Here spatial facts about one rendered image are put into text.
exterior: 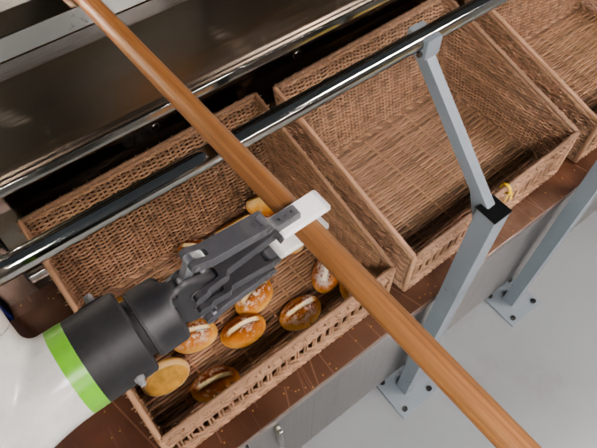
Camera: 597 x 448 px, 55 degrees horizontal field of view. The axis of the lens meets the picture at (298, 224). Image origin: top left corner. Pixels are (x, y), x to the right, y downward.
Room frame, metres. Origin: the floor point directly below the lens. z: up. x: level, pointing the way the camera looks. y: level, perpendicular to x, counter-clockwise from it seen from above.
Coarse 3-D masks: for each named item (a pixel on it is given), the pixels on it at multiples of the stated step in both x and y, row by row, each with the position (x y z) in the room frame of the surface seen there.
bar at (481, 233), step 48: (480, 0) 0.78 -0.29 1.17; (384, 48) 0.67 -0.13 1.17; (432, 48) 0.69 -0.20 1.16; (336, 96) 0.59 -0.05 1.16; (432, 96) 0.67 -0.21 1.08; (144, 192) 0.41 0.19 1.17; (480, 192) 0.56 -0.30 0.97; (576, 192) 0.83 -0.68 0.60; (48, 240) 0.34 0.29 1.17; (480, 240) 0.52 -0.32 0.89; (528, 288) 0.83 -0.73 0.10; (384, 384) 0.54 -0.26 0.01; (432, 384) 0.54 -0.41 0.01
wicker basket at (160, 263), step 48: (192, 144) 0.80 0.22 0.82; (288, 144) 0.82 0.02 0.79; (96, 192) 0.67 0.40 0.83; (192, 192) 0.75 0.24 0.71; (240, 192) 0.81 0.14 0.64; (336, 192) 0.70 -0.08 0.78; (96, 240) 0.62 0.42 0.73; (144, 240) 0.66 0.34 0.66; (288, 288) 0.58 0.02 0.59; (336, 288) 0.58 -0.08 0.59; (288, 336) 0.46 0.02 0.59; (336, 336) 0.46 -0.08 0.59; (240, 384) 0.32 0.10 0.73; (192, 432) 0.25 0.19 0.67
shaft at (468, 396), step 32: (96, 0) 0.73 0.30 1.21; (128, 32) 0.66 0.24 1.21; (160, 64) 0.60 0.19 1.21; (192, 96) 0.54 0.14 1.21; (224, 128) 0.48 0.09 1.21; (256, 160) 0.43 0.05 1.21; (256, 192) 0.40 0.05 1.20; (288, 192) 0.39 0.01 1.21; (320, 224) 0.34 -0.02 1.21; (320, 256) 0.31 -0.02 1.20; (352, 256) 0.30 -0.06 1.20; (352, 288) 0.27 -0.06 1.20; (384, 288) 0.27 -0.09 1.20; (384, 320) 0.23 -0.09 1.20; (416, 320) 0.23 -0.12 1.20; (416, 352) 0.20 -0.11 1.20; (448, 384) 0.17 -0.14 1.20; (480, 416) 0.14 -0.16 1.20
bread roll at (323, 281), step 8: (320, 264) 0.61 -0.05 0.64; (312, 272) 0.60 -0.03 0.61; (320, 272) 0.59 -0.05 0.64; (328, 272) 0.59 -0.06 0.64; (312, 280) 0.58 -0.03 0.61; (320, 280) 0.57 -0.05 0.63; (328, 280) 0.57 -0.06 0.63; (336, 280) 0.58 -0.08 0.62; (320, 288) 0.56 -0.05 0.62; (328, 288) 0.56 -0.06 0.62
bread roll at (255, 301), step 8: (256, 288) 0.55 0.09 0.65; (264, 288) 0.55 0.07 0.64; (272, 288) 0.56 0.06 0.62; (248, 296) 0.53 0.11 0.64; (256, 296) 0.53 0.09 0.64; (264, 296) 0.54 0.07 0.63; (240, 304) 0.52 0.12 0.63; (248, 304) 0.52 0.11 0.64; (256, 304) 0.52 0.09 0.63; (264, 304) 0.52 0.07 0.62; (240, 312) 0.51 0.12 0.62; (248, 312) 0.50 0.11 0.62; (256, 312) 0.51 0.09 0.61
